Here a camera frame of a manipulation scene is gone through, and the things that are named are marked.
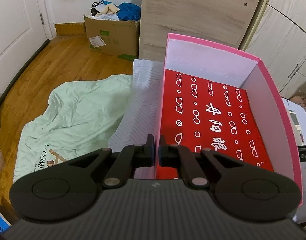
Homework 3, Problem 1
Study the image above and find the white wardrobe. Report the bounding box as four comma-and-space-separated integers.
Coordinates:
240, 0, 306, 98

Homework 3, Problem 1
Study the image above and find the white remote control with screen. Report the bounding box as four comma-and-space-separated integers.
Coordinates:
289, 110, 305, 146

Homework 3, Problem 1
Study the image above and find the blue plastic bag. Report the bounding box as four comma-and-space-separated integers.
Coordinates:
117, 3, 141, 21

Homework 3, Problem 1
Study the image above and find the wooden board panel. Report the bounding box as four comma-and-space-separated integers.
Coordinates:
139, 0, 259, 62

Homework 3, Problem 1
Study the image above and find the pink cardboard box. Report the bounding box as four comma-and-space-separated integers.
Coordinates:
134, 32, 304, 207

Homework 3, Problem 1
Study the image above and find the white patterned table cover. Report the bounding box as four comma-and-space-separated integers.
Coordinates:
107, 58, 164, 153

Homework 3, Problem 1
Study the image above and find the mint green cloth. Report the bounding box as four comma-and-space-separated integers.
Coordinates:
13, 75, 133, 181

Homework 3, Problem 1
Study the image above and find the red glasses-print sheet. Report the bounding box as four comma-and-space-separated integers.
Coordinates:
160, 70, 273, 171

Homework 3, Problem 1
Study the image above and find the brown cardboard box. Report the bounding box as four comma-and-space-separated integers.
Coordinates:
84, 16, 140, 61

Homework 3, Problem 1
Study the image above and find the beige cloth in box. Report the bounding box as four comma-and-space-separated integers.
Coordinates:
95, 3, 120, 17

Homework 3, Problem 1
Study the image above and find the white door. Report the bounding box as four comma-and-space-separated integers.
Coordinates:
0, 0, 47, 98

